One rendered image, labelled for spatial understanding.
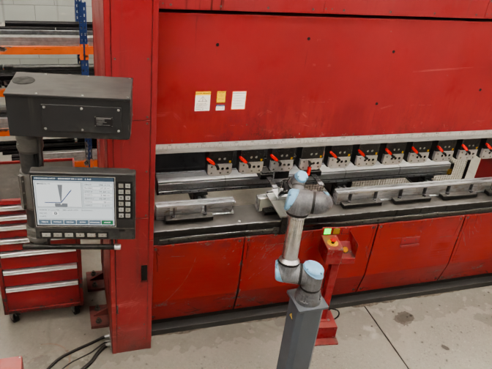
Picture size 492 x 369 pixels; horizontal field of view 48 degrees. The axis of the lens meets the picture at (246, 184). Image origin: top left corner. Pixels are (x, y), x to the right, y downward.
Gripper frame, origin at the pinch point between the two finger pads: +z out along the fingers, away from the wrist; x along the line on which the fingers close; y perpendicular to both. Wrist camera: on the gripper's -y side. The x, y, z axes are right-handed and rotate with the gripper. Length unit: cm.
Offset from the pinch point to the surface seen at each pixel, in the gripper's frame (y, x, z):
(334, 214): -13.7, -36.2, 5.8
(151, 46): 54, 89, -89
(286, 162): 17.4, 0.0, -15.3
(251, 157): 20.9, 23.5, -18.8
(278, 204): -6.1, 6.0, -4.3
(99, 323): -57, 117, 80
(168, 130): 34, 75, -34
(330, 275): -51, -31, 20
